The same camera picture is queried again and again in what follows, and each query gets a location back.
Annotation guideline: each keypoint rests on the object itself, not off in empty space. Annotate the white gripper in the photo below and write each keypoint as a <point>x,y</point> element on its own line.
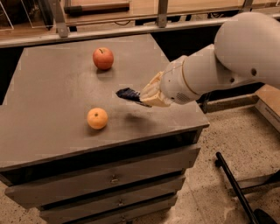
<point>174,84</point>

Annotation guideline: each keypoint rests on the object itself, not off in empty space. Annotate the dark blue rxbar wrapper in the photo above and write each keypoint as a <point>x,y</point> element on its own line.
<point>130,95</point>

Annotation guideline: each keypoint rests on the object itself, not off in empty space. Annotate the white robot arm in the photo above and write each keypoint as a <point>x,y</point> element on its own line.
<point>246,49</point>

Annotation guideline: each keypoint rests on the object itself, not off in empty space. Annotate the red apple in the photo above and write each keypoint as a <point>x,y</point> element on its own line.
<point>103,58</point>

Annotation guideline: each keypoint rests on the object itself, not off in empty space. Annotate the orange fruit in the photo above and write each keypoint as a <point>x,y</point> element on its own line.
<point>97,118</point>

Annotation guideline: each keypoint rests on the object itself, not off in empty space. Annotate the grey drawer cabinet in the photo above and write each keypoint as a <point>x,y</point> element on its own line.
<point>76,151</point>

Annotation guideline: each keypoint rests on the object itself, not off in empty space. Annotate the grey metal railing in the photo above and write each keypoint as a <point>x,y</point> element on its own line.
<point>123,23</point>

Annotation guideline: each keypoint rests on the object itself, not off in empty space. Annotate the bottom grey drawer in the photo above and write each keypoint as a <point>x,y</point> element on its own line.
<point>128,213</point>

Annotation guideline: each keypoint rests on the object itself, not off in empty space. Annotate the grey drawer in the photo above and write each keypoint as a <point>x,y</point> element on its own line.
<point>128,213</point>
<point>77,183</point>
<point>107,202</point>

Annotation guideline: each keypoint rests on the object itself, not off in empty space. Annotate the middle grey drawer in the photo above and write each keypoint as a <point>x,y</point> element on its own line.
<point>107,202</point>

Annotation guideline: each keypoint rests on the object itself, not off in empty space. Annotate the top grey drawer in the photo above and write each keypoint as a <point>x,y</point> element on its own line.
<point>77,183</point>

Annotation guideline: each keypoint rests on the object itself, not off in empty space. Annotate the black chair leg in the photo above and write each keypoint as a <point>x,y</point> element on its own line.
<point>257,216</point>

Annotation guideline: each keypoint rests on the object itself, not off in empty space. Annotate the grey metal floor frame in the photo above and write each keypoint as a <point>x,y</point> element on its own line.
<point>229,99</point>

